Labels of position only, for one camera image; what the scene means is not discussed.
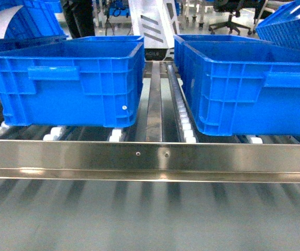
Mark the blue bin tilted right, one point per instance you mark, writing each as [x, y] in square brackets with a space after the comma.
[283, 26]

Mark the steel shelf rack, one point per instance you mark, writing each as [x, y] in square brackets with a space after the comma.
[163, 145]

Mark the blue bin front right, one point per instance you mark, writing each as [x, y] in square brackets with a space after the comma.
[241, 88]

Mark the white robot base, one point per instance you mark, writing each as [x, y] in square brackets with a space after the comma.
[157, 22]

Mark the blue bin front left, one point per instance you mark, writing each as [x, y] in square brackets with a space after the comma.
[73, 83]

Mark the black office chair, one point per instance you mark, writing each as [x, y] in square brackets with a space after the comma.
[233, 8]

